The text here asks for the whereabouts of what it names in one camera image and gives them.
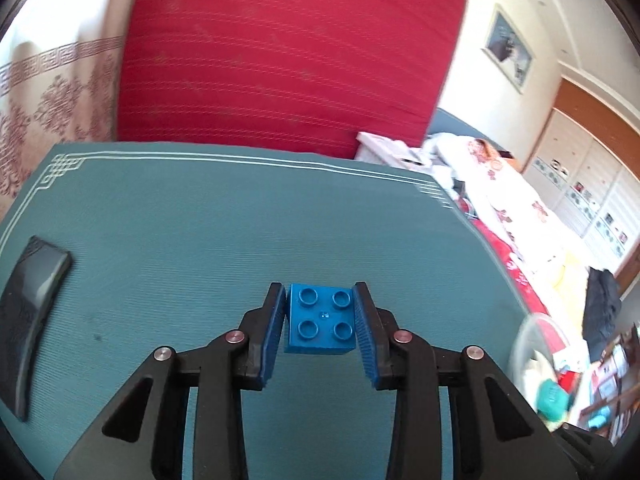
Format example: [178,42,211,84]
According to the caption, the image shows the wooden wardrobe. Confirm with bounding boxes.
[522,77,640,291]

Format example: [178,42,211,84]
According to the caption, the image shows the black clothing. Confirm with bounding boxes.
[582,267,623,361]

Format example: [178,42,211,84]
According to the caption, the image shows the patterned white curtain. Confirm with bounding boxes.
[0,0,146,226]

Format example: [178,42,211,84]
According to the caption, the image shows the red floral cloth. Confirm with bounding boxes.
[457,200,571,351]

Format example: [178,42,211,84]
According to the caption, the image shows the floral blanket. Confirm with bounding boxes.
[425,132,586,281]

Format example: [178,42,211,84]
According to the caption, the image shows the black smartphone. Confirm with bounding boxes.
[0,235,73,422]

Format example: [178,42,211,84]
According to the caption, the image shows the framed wall picture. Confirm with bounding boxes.
[481,3,535,93]

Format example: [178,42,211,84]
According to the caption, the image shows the clear plastic bowl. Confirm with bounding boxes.
[510,312,576,421]

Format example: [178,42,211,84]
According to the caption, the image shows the teal cloth desktop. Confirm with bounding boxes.
[0,141,551,480]

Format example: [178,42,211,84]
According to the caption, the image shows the red mattress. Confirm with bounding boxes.
[115,0,470,161]

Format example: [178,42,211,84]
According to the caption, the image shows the white flat box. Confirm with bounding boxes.
[356,131,426,168]

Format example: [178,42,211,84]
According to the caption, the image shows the blue grey headboard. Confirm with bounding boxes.
[427,108,493,143]

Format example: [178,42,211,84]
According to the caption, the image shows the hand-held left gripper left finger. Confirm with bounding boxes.
[52,281,287,480]

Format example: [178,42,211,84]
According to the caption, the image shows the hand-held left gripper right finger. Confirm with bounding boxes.
[351,281,563,480]

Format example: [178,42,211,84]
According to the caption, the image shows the blue toy brick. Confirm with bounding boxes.
[284,283,359,356]

